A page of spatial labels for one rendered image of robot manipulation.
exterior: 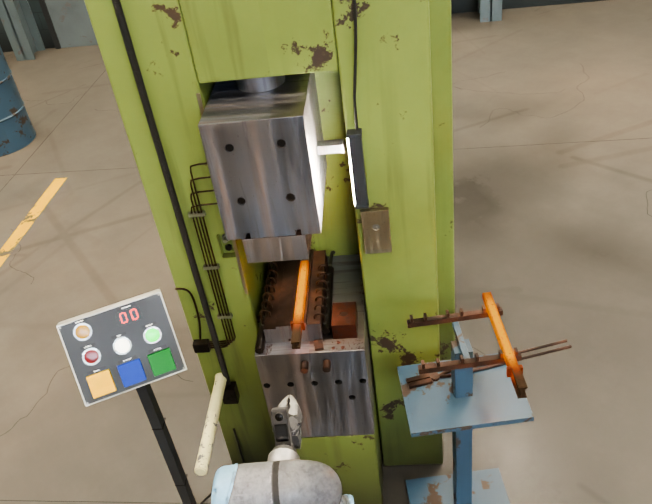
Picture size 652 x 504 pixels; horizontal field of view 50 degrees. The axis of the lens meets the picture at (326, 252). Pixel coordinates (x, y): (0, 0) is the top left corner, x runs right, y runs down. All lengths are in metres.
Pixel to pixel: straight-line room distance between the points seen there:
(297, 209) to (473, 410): 0.89
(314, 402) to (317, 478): 1.12
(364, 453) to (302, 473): 1.35
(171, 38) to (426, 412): 1.41
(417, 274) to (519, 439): 1.15
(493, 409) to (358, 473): 0.74
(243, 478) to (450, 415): 1.07
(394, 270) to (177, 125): 0.87
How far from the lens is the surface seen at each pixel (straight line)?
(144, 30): 2.10
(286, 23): 2.02
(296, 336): 2.34
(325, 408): 2.62
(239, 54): 2.07
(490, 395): 2.46
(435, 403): 2.43
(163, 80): 2.14
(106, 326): 2.38
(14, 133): 6.69
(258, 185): 2.09
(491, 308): 2.36
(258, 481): 1.48
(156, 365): 2.39
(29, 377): 4.18
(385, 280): 2.45
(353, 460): 2.85
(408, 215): 2.29
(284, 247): 2.21
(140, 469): 3.47
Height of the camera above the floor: 2.60
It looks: 36 degrees down
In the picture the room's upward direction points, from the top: 8 degrees counter-clockwise
